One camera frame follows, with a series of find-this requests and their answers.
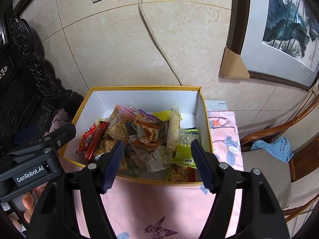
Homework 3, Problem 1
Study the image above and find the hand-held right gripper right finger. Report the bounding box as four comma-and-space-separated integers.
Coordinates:
191, 139, 291, 239

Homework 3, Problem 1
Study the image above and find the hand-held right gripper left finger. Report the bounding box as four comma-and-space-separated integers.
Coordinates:
26, 139, 125, 239

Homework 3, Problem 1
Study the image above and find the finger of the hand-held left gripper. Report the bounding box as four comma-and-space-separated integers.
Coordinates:
32, 122, 76, 153
12, 124, 41, 146

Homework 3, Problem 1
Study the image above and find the small orange-brown snack packet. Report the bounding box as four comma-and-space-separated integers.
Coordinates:
96, 139, 117, 160

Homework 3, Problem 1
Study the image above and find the green snack packet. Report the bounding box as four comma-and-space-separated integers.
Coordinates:
172, 143, 200, 167

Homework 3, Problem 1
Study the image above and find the red peanut packet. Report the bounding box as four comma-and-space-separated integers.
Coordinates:
166, 166, 203, 182

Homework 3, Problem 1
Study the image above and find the red round cake packet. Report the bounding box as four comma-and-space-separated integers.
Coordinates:
79, 122, 96, 155

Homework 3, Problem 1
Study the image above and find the red long bar packet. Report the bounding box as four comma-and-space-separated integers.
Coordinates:
83, 121, 110, 162

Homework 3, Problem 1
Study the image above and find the clear white balls packet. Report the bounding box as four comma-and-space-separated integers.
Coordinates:
140, 144, 175, 172

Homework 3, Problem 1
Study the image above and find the sesame grain bar packet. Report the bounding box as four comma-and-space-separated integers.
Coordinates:
166, 111, 182, 152

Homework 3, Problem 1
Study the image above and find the purple snack packet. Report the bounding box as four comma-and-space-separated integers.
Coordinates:
136, 109, 160, 125

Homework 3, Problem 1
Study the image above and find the yellow-green snack packet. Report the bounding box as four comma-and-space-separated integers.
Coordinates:
152, 110, 175, 123

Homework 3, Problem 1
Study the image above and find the yellow cardboard box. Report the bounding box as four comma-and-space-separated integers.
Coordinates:
58, 86, 213, 186

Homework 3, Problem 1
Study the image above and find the person's left hand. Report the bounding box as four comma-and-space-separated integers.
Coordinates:
22, 183, 49, 224

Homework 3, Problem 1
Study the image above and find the dark carved wooden furniture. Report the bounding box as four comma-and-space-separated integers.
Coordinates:
0, 5, 84, 152

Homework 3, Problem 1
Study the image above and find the pink floral tablecloth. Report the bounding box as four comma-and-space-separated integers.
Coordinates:
47, 100, 244, 239

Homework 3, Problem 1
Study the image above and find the wooden armchair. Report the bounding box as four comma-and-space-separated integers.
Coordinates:
240, 97, 319, 223

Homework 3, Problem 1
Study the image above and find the blue cloth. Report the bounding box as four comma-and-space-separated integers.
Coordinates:
250, 136, 294, 163

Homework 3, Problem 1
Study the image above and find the cardboard corner protector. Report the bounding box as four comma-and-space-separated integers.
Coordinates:
219, 47, 250, 79

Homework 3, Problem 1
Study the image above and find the framed lotus painting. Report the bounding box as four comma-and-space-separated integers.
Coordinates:
227, 0, 319, 91

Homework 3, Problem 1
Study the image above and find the grey power cable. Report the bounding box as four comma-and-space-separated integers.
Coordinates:
138, 0, 185, 86

